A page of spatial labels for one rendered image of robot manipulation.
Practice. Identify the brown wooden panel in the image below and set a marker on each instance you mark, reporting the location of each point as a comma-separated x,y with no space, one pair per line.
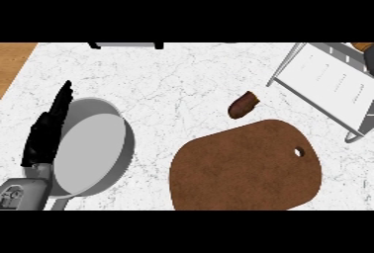
13,62

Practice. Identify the orange-brown round object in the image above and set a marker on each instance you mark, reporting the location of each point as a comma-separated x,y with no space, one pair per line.
363,46

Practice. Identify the brown wooden cutting board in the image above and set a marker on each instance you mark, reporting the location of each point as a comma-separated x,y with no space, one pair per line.
242,166

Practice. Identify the grey metal pan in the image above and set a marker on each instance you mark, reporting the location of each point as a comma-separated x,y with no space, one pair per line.
90,151

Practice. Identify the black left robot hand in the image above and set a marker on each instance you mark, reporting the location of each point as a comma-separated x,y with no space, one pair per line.
45,131

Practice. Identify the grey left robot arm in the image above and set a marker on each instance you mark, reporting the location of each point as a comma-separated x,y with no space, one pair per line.
22,191

